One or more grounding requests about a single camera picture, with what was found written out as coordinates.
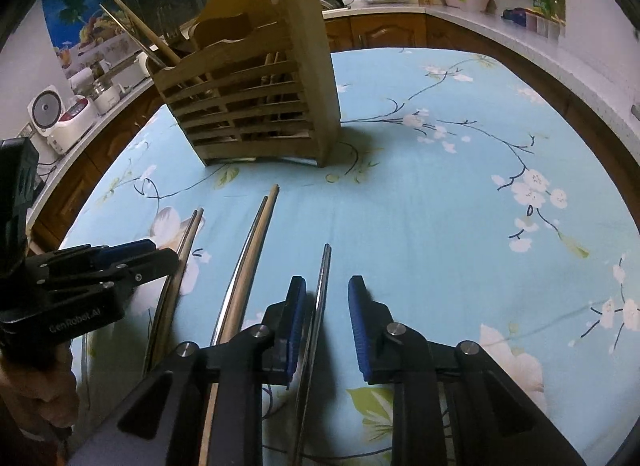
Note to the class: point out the wooden slatted utensil holder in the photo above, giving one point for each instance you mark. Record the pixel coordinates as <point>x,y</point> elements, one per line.
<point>250,115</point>

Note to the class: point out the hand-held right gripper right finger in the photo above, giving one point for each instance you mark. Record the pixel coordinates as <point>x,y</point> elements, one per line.
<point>357,326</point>

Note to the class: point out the green bottle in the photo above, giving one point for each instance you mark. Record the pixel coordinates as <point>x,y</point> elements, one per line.
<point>542,3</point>

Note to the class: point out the wooden lower kitchen cabinets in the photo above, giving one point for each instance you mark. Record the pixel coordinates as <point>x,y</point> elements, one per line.
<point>380,30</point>

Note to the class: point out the white rice cooker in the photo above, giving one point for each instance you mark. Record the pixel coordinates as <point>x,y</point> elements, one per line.
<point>70,120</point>

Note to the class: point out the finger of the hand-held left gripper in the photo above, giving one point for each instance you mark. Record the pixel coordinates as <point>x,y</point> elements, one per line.
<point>150,266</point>
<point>125,248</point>

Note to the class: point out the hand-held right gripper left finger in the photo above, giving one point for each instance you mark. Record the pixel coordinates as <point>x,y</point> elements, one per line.
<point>296,326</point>

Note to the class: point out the small white appliance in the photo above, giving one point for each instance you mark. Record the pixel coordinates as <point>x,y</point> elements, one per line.
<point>107,95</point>

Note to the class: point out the tropical fruit wall poster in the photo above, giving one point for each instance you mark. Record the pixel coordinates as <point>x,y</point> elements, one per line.
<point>75,15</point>

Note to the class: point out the white seasoning box set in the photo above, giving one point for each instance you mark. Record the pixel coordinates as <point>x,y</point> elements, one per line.
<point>540,25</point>

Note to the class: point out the light blue floral tablecloth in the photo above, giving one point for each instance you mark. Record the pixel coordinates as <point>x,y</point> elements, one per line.
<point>450,246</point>

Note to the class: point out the white kitchen countertop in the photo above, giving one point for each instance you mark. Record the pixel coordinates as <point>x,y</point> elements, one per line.
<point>475,20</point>

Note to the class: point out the person's left hand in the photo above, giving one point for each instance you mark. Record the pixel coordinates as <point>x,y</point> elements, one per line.
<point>40,396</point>

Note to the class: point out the chopstick pair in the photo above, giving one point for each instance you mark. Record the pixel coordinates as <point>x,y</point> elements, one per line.
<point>195,231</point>

